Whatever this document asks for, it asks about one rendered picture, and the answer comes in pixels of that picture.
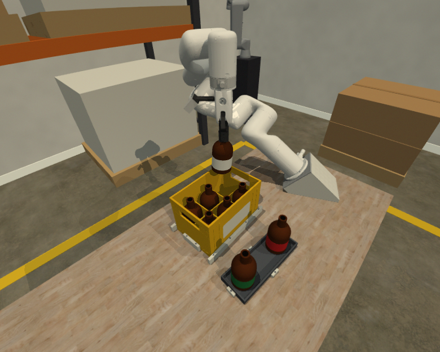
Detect yellow crate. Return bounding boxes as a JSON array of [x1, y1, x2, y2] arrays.
[[169, 166, 261, 257]]

